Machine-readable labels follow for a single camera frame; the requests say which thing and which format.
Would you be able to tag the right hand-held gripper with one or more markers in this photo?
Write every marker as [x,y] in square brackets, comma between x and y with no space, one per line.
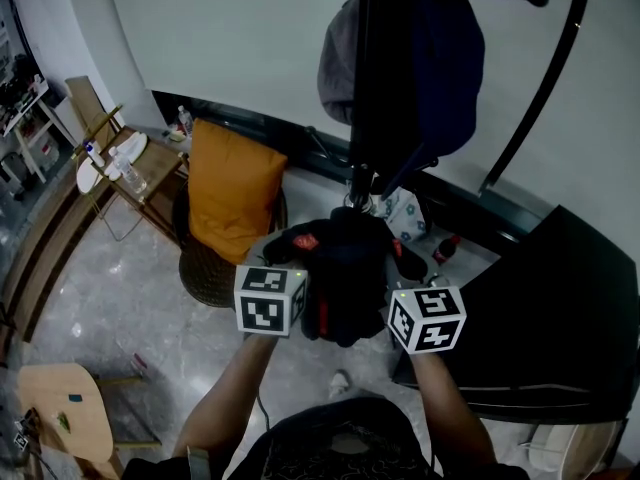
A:
[426,318]

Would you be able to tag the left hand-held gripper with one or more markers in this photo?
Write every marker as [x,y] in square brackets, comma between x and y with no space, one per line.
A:
[265,302]

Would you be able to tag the black clothing with red patches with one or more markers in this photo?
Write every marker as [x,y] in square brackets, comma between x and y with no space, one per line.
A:
[345,278]

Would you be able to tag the black metal coat rack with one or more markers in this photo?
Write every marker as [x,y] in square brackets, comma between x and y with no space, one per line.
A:
[380,83]

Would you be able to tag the person's left forearm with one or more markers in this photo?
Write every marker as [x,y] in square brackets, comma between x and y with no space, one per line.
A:
[225,398]

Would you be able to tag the person's right forearm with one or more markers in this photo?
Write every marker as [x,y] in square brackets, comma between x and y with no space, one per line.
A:
[450,408]

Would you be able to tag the dark wicker chair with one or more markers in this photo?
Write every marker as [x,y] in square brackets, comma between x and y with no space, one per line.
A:
[205,263]

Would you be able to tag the red soda bottle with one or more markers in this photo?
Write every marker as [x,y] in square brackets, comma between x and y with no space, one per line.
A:
[445,249]

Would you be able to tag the floral patterned bag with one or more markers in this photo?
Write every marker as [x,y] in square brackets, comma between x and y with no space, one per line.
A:
[406,213]

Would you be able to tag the person's white shoe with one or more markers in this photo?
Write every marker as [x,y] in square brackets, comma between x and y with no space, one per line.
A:
[339,384]

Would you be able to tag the orange cushion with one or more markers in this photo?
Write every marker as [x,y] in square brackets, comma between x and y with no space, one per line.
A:
[231,193]

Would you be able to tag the wooden side table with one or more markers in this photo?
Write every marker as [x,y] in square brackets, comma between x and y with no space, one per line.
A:
[150,178]

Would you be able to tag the clear plastic water bottle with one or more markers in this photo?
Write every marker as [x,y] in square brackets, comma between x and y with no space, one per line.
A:
[129,171]
[185,120]

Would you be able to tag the white oval dish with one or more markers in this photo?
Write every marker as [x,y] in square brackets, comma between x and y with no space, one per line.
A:
[132,147]

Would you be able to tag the light wooden chair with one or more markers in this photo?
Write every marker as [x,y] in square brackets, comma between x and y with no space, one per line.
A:
[70,413]

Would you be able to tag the white bottle with blue cap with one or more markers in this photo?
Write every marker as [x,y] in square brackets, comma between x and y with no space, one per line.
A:
[94,153]

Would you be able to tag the navy blue hanging garment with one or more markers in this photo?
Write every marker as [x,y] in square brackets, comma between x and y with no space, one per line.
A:
[440,83]

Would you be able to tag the grey hanging garment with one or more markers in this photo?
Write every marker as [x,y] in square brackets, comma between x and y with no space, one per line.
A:
[338,63]

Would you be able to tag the white shelving unit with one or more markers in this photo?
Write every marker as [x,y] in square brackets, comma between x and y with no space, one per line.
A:
[30,118]

